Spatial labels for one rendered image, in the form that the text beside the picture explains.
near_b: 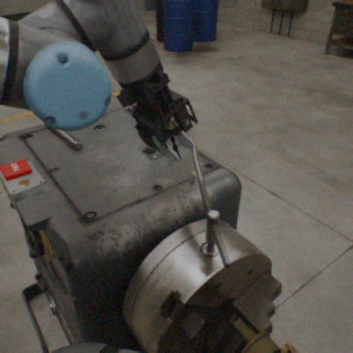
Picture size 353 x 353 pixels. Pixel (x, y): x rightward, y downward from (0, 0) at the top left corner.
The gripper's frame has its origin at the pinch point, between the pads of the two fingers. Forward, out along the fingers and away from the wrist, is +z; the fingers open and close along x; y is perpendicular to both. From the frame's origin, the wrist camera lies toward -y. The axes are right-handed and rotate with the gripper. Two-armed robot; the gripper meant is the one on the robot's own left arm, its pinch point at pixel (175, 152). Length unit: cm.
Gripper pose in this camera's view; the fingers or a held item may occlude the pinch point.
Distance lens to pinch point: 66.6
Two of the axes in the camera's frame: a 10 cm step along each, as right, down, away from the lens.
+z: 3.4, 6.2, 7.1
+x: 7.4, -6.4, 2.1
